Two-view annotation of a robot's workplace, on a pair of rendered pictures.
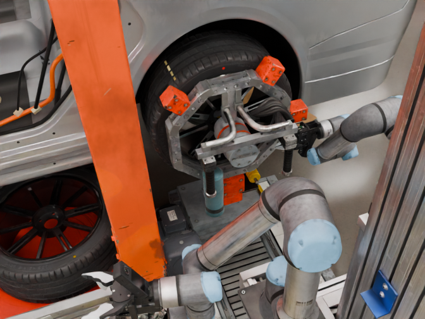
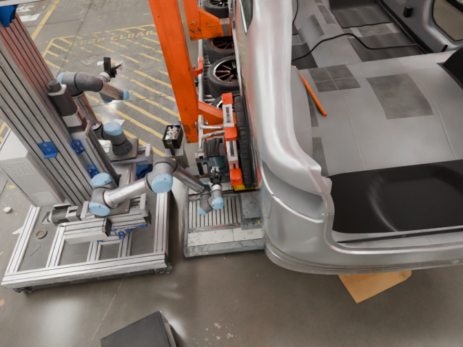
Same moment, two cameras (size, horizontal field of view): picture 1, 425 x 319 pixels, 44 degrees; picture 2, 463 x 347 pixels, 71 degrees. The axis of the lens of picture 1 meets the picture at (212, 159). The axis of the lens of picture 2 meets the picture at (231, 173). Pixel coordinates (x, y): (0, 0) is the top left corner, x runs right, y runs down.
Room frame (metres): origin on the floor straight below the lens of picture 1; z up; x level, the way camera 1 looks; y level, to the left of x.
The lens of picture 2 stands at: (2.22, -1.71, 2.46)
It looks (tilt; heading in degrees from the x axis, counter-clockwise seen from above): 48 degrees down; 110
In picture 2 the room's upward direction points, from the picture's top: 8 degrees counter-clockwise
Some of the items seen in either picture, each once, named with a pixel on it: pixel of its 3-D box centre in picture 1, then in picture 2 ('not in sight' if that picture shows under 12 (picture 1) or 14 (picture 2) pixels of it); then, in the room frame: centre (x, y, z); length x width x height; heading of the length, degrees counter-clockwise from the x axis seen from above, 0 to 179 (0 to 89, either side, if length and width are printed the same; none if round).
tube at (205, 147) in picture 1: (215, 121); (211, 118); (1.53, -0.02, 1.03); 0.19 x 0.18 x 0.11; 17
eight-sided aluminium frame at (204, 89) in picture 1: (229, 129); (231, 144); (1.67, -0.08, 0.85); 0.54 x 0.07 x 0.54; 107
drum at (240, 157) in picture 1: (235, 140); (222, 145); (1.60, -0.10, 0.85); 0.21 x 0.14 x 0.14; 17
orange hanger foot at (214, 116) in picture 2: not in sight; (231, 117); (1.54, 0.41, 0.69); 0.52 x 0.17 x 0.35; 17
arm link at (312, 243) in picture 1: (301, 281); (85, 109); (0.71, -0.21, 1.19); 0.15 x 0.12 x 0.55; 5
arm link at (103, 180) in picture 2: not in sight; (103, 185); (1.01, -0.68, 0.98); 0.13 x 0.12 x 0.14; 110
